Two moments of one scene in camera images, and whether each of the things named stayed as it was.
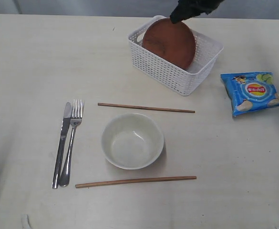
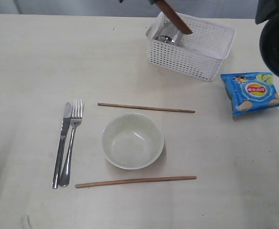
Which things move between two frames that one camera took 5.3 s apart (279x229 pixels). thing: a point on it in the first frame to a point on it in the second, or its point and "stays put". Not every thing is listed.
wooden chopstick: x=144 y=107 stays put
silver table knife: x=65 y=126 stays put
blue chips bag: x=251 y=91 stays put
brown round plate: x=175 y=42 to x=173 y=16
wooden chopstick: x=92 y=184 stays put
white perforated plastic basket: x=186 y=81 to x=200 y=54
